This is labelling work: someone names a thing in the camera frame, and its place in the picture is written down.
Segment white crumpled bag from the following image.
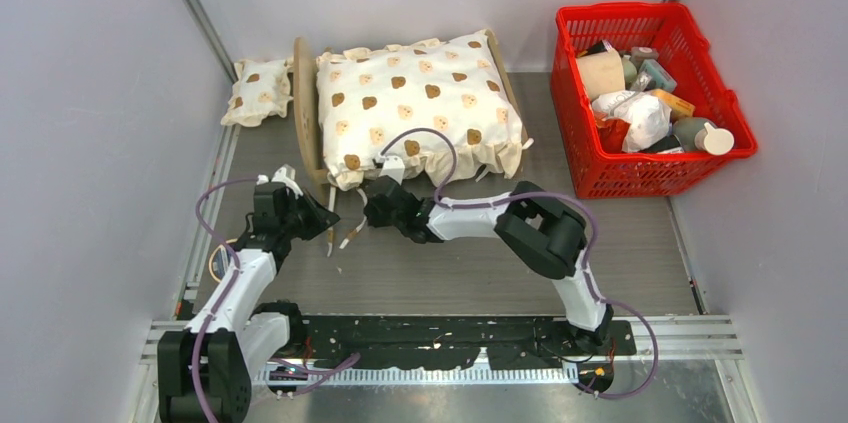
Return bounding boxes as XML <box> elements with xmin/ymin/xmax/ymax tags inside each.
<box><xmin>591</xmin><ymin>90</ymin><xmax>671</xmax><ymax>153</ymax></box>

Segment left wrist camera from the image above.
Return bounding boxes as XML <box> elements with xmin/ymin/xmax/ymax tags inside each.
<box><xmin>256</xmin><ymin>164</ymin><xmax>304</xmax><ymax>197</ymax></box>

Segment large bear print cushion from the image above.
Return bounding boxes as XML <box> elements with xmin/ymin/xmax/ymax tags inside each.
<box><xmin>314</xmin><ymin>29</ymin><xmax>535</xmax><ymax>193</ymax></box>

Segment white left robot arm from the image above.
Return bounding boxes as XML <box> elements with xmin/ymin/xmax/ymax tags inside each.
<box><xmin>156</xmin><ymin>175</ymin><xmax>339</xmax><ymax>422</ymax></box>

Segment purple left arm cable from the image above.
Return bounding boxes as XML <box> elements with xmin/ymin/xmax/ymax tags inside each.
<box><xmin>190</xmin><ymin>176</ymin><xmax>362</xmax><ymax>423</ymax></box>

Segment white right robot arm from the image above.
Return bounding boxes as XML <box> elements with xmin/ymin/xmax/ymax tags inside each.
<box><xmin>364</xmin><ymin>176</ymin><xmax>614</xmax><ymax>354</ymax></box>

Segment tape roll with blue core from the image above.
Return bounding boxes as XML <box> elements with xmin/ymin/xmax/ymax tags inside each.
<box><xmin>206</xmin><ymin>244</ymin><xmax>230</xmax><ymax>283</ymax></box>

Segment small bear print pillow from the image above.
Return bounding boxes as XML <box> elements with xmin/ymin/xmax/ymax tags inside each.
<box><xmin>220</xmin><ymin>58</ymin><xmax>293</xmax><ymax>127</ymax></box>

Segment red plastic basket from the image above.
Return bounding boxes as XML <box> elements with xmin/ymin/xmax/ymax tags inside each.
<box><xmin>551</xmin><ymin>2</ymin><xmax>758</xmax><ymax>198</ymax></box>

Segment teal box in basket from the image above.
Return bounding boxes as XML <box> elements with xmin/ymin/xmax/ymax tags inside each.
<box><xmin>639</xmin><ymin>59</ymin><xmax>678</xmax><ymax>93</ymax></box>

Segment wooden pet bed frame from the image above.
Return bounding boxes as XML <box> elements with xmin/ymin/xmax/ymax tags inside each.
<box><xmin>291</xmin><ymin>27</ymin><xmax>531</xmax><ymax>208</ymax></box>

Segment yellow box in basket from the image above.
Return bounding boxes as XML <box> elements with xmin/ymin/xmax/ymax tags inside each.
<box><xmin>650</xmin><ymin>89</ymin><xmax>695</xmax><ymax>122</ymax></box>

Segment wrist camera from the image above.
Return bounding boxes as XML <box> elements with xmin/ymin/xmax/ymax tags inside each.
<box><xmin>256</xmin><ymin>164</ymin><xmax>304</xmax><ymax>197</ymax></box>
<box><xmin>374</xmin><ymin>155</ymin><xmax>406</xmax><ymax>184</ymax></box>

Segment aluminium frame rail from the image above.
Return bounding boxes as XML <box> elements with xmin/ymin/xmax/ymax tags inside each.
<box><xmin>150</xmin><ymin>0</ymin><xmax>254</xmax><ymax>90</ymax></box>

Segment grey bottle with beige cap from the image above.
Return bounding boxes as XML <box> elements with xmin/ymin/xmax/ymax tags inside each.
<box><xmin>672</xmin><ymin>117</ymin><xmax>735</xmax><ymax>156</ymax></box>

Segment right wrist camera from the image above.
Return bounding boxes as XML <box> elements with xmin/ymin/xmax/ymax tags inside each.
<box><xmin>374</xmin><ymin>155</ymin><xmax>406</xmax><ymax>184</ymax></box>

